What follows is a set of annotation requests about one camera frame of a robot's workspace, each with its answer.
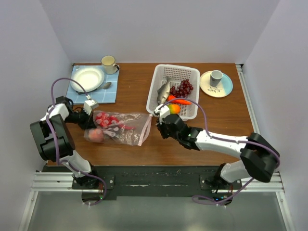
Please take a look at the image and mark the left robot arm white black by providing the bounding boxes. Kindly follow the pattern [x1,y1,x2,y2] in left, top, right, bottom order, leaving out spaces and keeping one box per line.
[30,96,100,189]

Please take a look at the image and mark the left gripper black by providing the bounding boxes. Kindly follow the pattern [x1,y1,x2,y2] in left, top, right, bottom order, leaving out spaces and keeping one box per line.
[64,107,96,130]

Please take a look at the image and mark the aluminium frame rail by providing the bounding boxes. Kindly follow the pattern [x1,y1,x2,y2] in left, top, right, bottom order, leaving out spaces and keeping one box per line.
[19,63,295,231]

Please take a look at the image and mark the fake red chili pepper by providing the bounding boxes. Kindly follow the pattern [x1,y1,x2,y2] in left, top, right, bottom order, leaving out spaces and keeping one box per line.
[112,123,135,131]

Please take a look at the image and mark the fake mango green orange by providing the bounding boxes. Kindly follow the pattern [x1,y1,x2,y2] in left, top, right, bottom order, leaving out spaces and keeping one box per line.
[167,104,180,114]

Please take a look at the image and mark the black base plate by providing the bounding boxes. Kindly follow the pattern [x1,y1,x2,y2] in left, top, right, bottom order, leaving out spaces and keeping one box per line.
[71,165,268,205]

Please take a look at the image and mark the fake purple grapes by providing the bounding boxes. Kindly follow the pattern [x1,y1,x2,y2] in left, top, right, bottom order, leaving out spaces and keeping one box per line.
[169,79,194,98]

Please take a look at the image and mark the pastel plate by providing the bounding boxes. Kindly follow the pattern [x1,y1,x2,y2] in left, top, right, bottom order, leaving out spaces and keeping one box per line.
[200,71,233,98]

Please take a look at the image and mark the cream mug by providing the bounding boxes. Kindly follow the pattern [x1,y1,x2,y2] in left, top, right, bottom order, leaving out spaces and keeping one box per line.
[101,55,119,75]

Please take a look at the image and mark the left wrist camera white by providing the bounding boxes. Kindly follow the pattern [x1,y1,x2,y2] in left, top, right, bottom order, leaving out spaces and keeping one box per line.
[83,99,99,115]

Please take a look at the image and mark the fake red bell pepper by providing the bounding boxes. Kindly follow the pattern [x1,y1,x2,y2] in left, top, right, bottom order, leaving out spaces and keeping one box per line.
[94,112,119,128]

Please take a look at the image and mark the fake carrot orange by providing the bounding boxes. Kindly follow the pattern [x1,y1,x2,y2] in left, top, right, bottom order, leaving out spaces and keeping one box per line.
[167,95,192,105]

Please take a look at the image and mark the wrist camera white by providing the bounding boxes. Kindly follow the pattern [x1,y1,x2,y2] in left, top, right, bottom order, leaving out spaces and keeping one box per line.
[154,104,171,124]
[83,99,99,115]

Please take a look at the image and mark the blue checkered cloth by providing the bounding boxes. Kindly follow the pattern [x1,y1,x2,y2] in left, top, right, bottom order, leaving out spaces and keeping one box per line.
[66,65,119,104]

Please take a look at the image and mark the small grey cup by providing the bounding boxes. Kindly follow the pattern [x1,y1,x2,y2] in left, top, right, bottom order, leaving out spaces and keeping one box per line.
[209,70,223,87]

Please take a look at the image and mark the clear zip top bag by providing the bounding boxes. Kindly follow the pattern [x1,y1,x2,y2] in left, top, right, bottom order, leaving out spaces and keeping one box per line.
[84,111,153,146]

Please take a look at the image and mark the white plastic basket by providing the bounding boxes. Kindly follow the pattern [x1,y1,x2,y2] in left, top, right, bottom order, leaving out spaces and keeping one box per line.
[146,64,200,114]

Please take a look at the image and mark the fake fish grey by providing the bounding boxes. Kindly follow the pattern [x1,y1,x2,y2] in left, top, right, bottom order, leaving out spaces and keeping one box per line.
[157,77,173,105]

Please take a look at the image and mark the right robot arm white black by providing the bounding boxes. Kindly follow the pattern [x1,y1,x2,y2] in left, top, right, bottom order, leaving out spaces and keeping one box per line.
[156,114,280,189]

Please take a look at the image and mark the fake peach pink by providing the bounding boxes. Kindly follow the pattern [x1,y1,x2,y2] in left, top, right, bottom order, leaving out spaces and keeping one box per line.
[88,128,104,143]

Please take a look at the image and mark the white bowl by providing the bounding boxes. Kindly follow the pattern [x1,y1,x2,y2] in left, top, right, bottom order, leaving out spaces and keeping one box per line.
[70,66,104,92]

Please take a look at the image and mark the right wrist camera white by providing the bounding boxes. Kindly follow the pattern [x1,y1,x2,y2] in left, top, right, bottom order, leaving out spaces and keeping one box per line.
[154,104,171,124]

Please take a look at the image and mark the metal spoon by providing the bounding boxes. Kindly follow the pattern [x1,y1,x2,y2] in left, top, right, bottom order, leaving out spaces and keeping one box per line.
[96,82,112,90]

